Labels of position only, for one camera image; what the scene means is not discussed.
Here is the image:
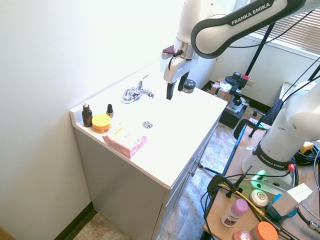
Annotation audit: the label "blue bottle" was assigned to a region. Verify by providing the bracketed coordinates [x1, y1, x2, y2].
[265, 194, 298, 223]

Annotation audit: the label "orange lid jar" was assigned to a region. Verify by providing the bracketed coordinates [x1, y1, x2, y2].
[250, 221, 279, 240]

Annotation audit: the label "grey vanity cabinet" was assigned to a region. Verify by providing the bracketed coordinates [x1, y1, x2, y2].
[69, 59, 229, 240]

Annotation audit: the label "window blinds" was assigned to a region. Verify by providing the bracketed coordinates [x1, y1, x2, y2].
[246, 0, 320, 59]

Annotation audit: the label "cardboard box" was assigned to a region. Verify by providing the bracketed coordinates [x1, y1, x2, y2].
[209, 76, 236, 105]

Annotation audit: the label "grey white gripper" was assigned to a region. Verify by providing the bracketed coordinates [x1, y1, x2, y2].
[161, 53, 200, 101]

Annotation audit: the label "yellow lid cream jar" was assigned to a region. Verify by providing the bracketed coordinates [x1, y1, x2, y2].
[91, 114, 112, 134]

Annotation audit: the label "black camera stand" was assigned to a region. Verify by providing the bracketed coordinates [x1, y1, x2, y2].
[224, 21, 275, 118]

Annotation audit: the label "brown pump bottle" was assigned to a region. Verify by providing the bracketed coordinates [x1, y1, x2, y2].
[81, 101, 94, 128]

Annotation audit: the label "black lid glass jar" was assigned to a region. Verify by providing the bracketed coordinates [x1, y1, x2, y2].
[182, 79, 197, 94]

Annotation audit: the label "round white soap tin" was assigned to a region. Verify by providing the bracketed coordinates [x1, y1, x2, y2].
[249, 189, 270, 208]

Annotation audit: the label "yellow cable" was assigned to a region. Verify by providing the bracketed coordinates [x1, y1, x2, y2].
[219, 183, 266, 221]

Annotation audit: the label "pink soap package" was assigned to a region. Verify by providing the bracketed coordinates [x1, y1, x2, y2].
[101, 122, 149, 158]

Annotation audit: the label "chrome sink faucet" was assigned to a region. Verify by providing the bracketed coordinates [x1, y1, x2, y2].
[121, 74, 156, 104]

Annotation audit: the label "white carton box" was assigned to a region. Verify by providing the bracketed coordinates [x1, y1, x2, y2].
[271, 182, 314, 216]

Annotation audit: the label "pink cap deodorant stick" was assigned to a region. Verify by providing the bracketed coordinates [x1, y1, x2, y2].
[220, 198, 250, 228]

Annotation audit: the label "pink round soap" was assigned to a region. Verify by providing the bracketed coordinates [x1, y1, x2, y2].
[233, 229, 255, 240]

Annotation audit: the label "dark blue cloth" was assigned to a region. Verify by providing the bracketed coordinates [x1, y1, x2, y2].
[264, 98, 286, 126]

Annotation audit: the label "small nail polish bottle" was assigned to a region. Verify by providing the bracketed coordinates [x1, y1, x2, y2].
[105, 103, 115, 119]

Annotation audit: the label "black c-clamp with cables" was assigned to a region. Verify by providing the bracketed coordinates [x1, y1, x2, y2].
[206, 164, 253, 200]

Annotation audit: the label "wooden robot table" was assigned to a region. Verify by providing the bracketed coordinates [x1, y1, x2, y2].
[202, 124, 320, 240]

